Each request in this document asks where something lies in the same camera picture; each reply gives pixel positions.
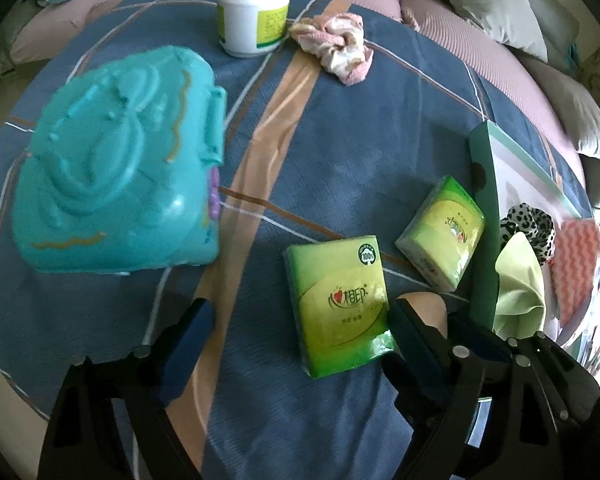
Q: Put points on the teal plastic toy case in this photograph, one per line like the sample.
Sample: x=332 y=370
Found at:
x=110 y=170

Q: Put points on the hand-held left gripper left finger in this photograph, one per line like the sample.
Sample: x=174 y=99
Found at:
x=190 y=355

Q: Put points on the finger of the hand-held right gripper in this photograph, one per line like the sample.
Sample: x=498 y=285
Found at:
x=570 y=395

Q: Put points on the pink wavy sponge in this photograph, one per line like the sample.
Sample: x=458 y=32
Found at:
x=575 y=270

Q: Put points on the white plastic bottle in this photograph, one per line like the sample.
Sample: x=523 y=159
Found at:
x=250 y=15

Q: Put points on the beige soft pad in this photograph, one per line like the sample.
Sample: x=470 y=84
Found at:
x=430 y=310

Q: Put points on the green tissue packet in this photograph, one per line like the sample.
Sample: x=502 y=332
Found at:
x=335 y=305
x=440 y=235

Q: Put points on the blue plaid blanket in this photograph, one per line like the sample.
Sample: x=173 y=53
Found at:
x=330 y=160

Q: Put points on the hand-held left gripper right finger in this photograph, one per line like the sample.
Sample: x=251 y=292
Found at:
x=420 y=360

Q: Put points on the leopard print scrunchie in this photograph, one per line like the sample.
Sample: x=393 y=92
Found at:
x=525 y=220

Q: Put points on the teal cardboard box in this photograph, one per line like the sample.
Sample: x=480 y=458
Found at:
x=482 y=210

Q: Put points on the pink bed cover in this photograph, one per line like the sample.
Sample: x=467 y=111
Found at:
x=455 y=25

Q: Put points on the pink scrunchie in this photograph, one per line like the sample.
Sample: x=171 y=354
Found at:
x=335 y=40

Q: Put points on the light green cloth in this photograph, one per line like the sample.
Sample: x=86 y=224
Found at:
x=517 y=290

